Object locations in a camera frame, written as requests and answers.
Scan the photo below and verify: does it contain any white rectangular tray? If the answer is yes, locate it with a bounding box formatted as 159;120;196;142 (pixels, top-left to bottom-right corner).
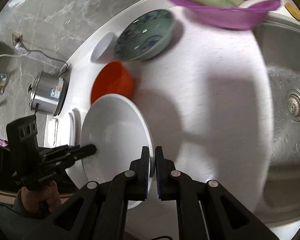
44;108;81;148

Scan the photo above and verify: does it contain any stainless steel sink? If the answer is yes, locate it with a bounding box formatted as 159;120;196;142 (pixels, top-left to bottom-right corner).
253;14;300;223

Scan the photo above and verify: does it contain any wall power socket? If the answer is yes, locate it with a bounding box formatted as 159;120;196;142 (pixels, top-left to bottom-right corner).
12;33;23;47

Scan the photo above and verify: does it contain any purple plastic basin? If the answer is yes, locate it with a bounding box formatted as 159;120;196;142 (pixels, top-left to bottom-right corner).
170;0;281;30

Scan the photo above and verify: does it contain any yellow sponge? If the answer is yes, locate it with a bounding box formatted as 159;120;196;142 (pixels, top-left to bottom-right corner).
285;2;300;21

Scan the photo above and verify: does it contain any sink drain strainer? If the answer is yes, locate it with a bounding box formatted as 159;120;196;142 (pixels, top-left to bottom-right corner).
285;88;300;122

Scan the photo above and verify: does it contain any small white bowl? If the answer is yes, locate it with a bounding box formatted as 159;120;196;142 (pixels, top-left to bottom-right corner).
90;32;117;63

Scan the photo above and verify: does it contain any left hand dark sleeve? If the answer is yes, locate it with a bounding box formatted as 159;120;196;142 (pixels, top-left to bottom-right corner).
21;181;62;213

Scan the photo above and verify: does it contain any black power cable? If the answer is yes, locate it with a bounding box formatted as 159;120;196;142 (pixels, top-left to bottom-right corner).
20;39;72;78

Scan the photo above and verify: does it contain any white cable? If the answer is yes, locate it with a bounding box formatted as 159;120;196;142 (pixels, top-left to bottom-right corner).
0;42;31;65

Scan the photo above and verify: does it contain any orange plastic bowl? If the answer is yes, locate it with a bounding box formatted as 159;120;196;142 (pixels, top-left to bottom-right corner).
90;61;134;105

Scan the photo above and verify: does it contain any green blue patterned bowl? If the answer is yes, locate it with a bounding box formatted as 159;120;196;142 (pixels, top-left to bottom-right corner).
114;9;175;61

